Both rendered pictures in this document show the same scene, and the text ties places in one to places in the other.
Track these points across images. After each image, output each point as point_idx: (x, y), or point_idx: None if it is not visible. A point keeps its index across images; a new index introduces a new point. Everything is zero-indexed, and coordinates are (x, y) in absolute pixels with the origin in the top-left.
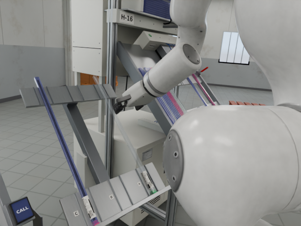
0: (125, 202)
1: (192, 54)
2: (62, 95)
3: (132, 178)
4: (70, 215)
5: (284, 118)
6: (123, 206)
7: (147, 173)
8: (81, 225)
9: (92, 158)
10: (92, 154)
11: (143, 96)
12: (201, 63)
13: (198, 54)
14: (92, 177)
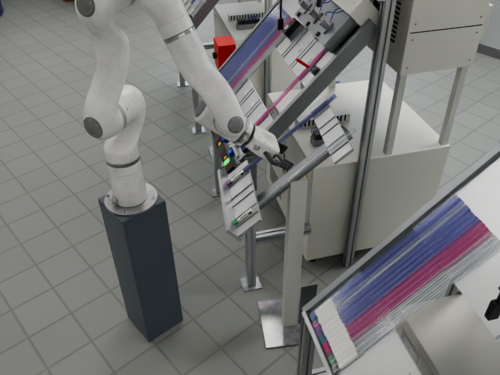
0: (236, 200)
1: (200, 107)
2: (323, 120)
3: (250, 202)
4: (237, 168)
5: None
6: (234, 200)
7: (248, 212)
8: (231, 176)
9: (283, 176)
10: (287, 175)
11: None
12: (196, 119)
13: (202, 112)
14: (288, 197)
